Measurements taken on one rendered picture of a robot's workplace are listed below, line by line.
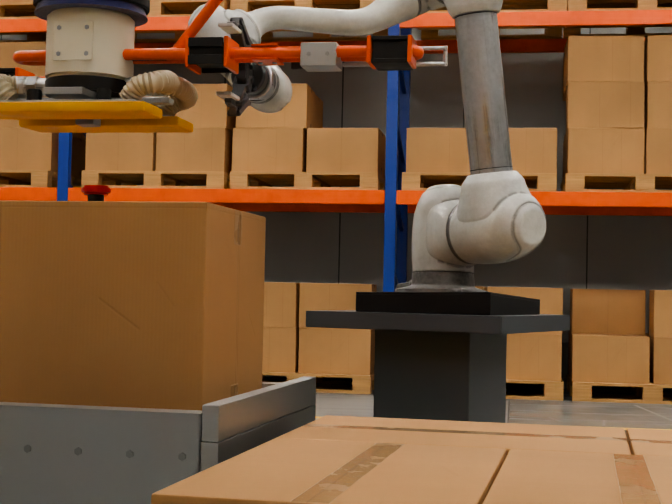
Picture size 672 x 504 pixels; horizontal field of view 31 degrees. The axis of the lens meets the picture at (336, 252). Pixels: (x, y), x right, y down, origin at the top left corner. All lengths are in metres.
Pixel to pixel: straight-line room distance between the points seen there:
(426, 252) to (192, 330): 0.97
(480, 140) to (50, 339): 1.14
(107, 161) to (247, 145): 1.18
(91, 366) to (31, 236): 0.26
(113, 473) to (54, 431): 0.12
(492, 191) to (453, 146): 6.72
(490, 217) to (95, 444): 1.15
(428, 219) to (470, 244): 0.16
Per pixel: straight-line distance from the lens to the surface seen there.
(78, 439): 2.03
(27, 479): 2.08
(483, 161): 2.81
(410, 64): 2.24
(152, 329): 2.12
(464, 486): 1.61
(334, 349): 9.51
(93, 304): 2.16
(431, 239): 2.91
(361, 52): 2.24
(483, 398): 2.92
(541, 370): 9.41
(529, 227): 2.75
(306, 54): 2.26
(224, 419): 1.97
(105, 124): 2.44
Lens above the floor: 0.80
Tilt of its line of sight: 2 degrees up
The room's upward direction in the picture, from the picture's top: 1 degrees clockwise
